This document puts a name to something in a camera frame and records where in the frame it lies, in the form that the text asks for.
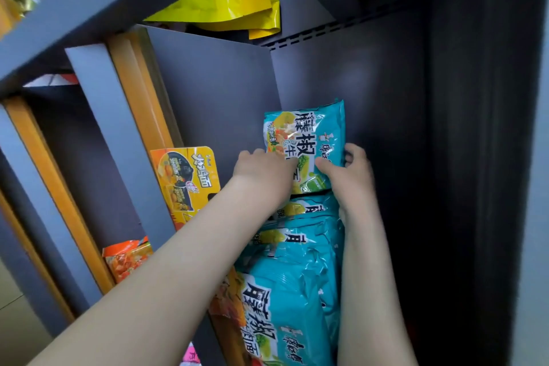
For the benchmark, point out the person's left hand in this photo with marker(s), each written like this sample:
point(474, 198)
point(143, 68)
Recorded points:
point(266, 172)

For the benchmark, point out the person's right hand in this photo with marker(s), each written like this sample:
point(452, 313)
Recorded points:
point(356, 185)

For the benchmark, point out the grey metal shelf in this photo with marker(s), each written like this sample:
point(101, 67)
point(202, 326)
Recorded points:
point(214, 91)

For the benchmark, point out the person's right forearm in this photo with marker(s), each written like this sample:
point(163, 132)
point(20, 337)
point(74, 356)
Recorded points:
point(369, 293)

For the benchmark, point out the person's left forearm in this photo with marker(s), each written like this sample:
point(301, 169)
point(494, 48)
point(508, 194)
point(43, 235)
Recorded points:
point(150, 293)

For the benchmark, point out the orange cartoon shelf tag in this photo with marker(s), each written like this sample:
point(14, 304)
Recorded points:
point(184, 181)

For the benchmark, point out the orange snack packets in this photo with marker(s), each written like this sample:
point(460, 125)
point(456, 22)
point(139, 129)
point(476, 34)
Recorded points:
point(128, 260)

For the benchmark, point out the pink snack packet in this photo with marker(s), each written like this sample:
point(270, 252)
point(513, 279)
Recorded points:
point(191, 357)

